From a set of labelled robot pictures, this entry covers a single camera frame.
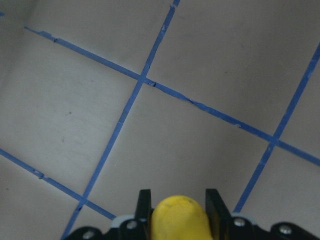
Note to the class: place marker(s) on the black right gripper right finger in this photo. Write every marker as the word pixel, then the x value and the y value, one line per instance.
pixel 218 214

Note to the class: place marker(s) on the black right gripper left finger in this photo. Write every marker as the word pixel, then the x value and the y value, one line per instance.
pixel 143 213

